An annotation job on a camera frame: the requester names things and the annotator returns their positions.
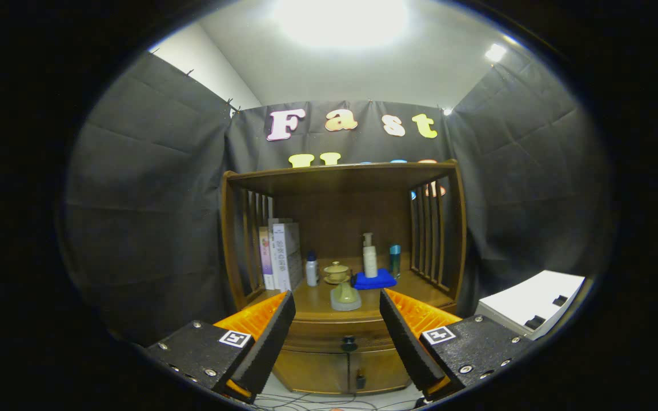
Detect folded blue cloth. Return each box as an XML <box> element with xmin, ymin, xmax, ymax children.
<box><xmin>351</xmin><ymin>268</ymin><xmax>398</xmax><ymax>291</ymax></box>

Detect wooden countertop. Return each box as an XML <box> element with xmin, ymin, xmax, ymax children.
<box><xmin>243</xmin><ymin>268</ymin><xmax>456</xmax><ymax>322</ymax></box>

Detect large ceiling light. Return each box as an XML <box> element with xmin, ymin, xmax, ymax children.
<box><xmin>275</xmin><ymin>0</ymin><xmax>410</xmax><ymax>49</ymax></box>

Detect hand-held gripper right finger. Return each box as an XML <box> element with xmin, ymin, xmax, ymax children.
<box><xmin>379</xmin><ymin>288</ymin><xmax>536</xmax><ymax>400</ymax></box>

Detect wooden drawer with black knob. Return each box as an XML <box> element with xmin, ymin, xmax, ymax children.
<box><xmin>282</xmin><ymin>320</ymin><xmax>405</xmax><ymax>353</ymax></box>

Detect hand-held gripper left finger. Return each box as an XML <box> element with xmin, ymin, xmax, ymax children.
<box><xmin>145</xmin><ymin>290</ymin><xmax>297</xmax><ymax>404</ymax></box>

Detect thick white book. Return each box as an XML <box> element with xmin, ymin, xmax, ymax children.
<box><xmin>272</xmin><ymin>223</ymin><xmax>304</xmax><ymax>292</ymax></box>

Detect thin purple book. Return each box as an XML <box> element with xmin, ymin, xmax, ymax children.
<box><xmin>259</xmin><ymin>227</ymin><xmax>275</xmax><ymax>291</ymax></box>

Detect white pump bottle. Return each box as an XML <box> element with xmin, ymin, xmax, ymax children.
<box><xmin>363</xmin><ymin>232</ymin><xmax>378</xmax><ymax>279</ymax></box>

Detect white drawer unit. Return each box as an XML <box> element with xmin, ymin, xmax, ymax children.
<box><xmin>475</xmin><ymin>270</ymin><xmax>585</xmax><ymax>341</ymax></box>

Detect wooden cabinet door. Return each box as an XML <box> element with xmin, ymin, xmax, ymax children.
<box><xmin>275</xmin><ymin>349</ymin><xmax>351</xmax><ymax>394</ymax></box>
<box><xmin>348</xmin><ymin>348</ymin><xmax>413</xmax><ymax>394</ymax></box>

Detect yellow lidded teacup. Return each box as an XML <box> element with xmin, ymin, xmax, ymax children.
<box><xmin>323</xmin><ymin>261</ymin><xmax>351</xmax><ymax>285</ymax></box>

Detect brown wooden cabinet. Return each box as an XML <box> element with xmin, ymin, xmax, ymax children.
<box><xmin>220</xmin><ymin>160</ymin><xmax>468</xmax><ymax>396</ymax></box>

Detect black floor cables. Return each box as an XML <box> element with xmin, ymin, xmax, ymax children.
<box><xmin>255</xmin><ymin>391</ymin><xmax>421</xmax><ymax>411</ymax></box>

